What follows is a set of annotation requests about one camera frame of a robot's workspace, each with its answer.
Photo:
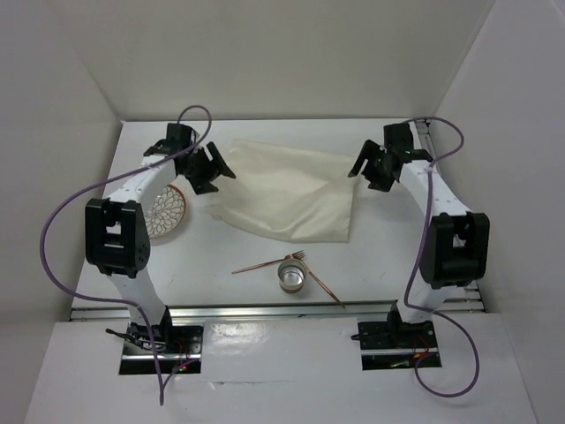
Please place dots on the aluminium front rail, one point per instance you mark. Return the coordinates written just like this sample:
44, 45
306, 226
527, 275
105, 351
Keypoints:
198, 314

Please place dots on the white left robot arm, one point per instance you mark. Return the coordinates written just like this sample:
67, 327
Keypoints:
117, 240

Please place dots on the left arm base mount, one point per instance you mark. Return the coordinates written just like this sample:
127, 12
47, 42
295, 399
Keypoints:
182, 353

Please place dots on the aluminium rail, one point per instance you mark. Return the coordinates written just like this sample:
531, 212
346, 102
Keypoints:
198, 314
428, 137

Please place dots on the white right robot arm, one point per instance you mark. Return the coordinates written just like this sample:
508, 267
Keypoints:
403, 311

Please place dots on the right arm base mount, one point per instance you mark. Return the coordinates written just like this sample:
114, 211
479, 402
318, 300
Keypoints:
387, 346

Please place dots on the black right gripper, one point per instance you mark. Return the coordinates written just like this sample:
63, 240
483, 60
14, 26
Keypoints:
369, 149

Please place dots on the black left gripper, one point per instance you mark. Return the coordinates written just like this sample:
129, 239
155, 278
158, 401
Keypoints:
200, 183

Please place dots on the aluminium right side rail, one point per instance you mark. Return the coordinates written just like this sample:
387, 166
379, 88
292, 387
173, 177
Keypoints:
428, 137

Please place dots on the cream cloth placemat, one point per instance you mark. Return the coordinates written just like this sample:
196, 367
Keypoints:
289, 194

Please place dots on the silver metal cup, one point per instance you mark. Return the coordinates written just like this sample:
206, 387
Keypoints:
291, 275

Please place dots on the copper knife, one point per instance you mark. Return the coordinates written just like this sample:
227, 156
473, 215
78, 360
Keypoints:
326, 289

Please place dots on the copper fork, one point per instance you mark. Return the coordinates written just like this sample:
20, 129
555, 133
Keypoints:
299, 255

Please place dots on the floral patterned ceramic plate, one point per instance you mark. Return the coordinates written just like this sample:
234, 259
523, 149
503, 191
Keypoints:
166, 213

